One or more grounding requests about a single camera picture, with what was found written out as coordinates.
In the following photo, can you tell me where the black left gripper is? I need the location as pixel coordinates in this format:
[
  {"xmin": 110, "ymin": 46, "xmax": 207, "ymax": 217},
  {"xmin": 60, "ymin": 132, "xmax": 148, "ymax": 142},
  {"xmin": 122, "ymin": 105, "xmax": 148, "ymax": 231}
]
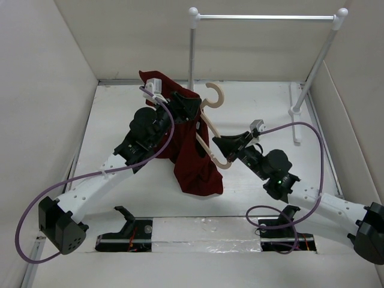
[{"xmin": 149, "ymin": 92, "xmax": 200, "ymax": 148}]

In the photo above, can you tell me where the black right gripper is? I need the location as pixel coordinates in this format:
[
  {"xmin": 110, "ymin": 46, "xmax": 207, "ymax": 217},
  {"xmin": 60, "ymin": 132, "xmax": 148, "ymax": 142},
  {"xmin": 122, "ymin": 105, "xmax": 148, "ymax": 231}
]
[{"xmin": 212, "ymin": 131, "xmax": 269, "ymax": 181}]

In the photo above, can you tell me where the beige wooden hanger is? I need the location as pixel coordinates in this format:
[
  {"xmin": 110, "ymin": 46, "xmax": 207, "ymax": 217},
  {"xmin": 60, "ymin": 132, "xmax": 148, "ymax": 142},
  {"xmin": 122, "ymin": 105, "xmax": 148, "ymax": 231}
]
[{"xmin": 196, "ymin": 83, "xmax": 238, "ymax": 169}]

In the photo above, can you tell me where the dark red t shirt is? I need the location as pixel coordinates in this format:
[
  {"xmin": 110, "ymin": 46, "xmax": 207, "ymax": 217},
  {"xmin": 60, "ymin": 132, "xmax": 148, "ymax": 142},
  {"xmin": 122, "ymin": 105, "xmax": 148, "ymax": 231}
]
[{"xmin": 138, "ymin": 70, "xmax": 224, "ymax": 197}]

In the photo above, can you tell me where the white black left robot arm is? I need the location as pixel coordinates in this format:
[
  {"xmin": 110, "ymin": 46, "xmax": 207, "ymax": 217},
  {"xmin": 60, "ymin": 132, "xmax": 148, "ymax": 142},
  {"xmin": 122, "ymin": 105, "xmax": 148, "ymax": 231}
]
[{"xmin": 38, "ymin": 92, "xmax": 202, "ymax": 255}]

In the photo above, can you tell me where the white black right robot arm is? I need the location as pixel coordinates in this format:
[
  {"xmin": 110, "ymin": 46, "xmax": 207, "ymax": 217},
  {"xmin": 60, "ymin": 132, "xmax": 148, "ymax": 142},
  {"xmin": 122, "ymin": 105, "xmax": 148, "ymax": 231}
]
[{"xmin": 213, "ymin": 130, "xmax": 383, "ymax": 265}]

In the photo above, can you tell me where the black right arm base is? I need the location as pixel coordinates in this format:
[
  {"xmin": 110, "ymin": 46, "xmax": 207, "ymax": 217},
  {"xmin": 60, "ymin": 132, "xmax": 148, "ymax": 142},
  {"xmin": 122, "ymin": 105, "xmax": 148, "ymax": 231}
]
[{"xmin": 255, "ymin": 215, "xmax": 317, "ymax": 254}]

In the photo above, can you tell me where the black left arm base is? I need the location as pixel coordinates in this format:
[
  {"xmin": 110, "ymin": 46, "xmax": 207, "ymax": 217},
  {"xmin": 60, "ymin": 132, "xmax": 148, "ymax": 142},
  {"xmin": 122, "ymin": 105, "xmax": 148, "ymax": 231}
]
[{"xmin": 95, "ymin": 206, "xmax": 153, "ymax": 253}]

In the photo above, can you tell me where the white metal clothes rack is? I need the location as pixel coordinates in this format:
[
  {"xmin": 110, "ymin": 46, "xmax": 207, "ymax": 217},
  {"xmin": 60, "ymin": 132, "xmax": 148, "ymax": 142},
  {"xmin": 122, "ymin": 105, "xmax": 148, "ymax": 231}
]
[{"xmin": 183, "ymin": 7, "xmax": 349, "ymax": 146}]

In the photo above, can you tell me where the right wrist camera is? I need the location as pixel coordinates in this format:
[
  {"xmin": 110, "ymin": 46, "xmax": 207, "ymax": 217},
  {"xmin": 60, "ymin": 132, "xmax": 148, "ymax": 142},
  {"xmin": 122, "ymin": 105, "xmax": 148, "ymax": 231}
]
[{"xmin": 250, "ymin": 119, "xmax": 266, "ymax": 143}]

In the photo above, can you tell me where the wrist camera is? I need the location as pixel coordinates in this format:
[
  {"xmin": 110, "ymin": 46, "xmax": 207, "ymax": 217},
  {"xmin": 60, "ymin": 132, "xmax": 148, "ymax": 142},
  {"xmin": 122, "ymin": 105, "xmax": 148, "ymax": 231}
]
[
  {"xmin": 139, "ymin": 78, "xmax": 166, "ymax": 103},
  {"xmin": 250, "ymin": 119, "xmax": 266, "ymax": 143}
]

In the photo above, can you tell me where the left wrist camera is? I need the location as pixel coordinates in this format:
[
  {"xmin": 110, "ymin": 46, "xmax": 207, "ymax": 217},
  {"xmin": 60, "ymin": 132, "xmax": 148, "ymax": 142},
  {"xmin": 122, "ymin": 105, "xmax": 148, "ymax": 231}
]
[{"xmin": 139, "ymin": 78, "xmax": 166, "ymax": 103}]

